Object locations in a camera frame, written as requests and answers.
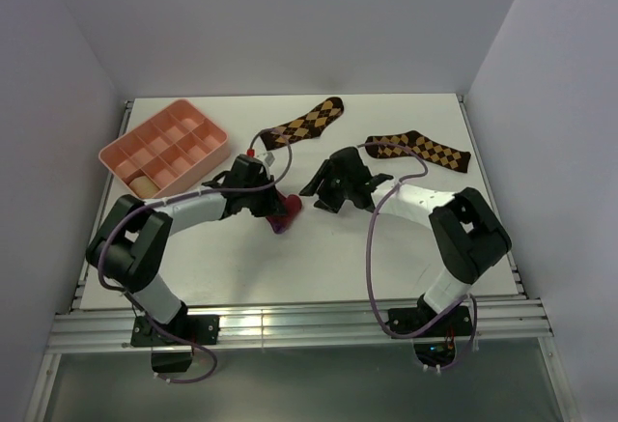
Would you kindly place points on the brown argyle sock left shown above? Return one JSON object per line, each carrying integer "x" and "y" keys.
{"x": 309, "y": 126}

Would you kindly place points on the brown argyle sock right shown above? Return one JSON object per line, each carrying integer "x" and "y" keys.
{"x": 398, "y": 145}

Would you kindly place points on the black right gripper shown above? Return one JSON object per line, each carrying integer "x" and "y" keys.
{"x": 326, "y": 201}

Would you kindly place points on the tan maroon purple-striped sock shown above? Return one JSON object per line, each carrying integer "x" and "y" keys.
{"x": 143, "y": 187}

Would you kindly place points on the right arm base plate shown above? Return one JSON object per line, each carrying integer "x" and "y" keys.
{"x": 413, "y": 322}

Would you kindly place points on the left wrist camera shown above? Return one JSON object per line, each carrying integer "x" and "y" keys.
{"x": 249, "y": 171}

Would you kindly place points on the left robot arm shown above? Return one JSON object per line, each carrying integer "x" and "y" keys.
{"x": 129, "y": 245}

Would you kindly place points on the brown argyle sock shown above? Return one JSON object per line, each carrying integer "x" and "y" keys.
{"x": 398, "y": 145}
{"x": 309, "y": 126}

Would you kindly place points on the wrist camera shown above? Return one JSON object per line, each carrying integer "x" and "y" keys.
{"x": 352, "y": 161}
{"x": 249, "y": 171}

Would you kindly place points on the maroon purple orange-toe sock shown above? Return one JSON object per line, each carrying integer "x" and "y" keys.
{"x": 291, "y": 206}

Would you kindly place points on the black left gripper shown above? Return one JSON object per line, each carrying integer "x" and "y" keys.
{"x": 273, "y": 206}

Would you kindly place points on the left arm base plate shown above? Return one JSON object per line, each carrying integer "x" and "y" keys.
{"x": 197, "y": 329}

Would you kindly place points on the pink divided organizer tray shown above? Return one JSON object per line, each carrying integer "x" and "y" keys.
{"x": 177, "y": 147}

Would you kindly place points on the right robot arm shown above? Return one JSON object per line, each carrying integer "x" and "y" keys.
{"x": 469, "y": 237}

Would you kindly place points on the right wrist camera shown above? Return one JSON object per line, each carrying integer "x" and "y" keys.
{"x": 352, "y": 161}

